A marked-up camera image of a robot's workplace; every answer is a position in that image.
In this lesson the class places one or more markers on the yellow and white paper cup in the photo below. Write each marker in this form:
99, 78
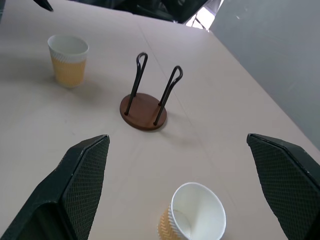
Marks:
68, 67

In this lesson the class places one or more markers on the black chair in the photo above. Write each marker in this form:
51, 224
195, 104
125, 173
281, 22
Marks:
160, 7

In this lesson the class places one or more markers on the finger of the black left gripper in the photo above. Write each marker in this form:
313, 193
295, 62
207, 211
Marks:
44, 4

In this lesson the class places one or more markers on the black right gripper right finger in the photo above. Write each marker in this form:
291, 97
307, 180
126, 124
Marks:
287, 180

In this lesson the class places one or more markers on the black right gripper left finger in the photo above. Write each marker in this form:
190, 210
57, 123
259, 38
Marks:
75, 190

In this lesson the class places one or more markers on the glass tube with tan contents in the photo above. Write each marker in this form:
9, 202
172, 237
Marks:
197, 215

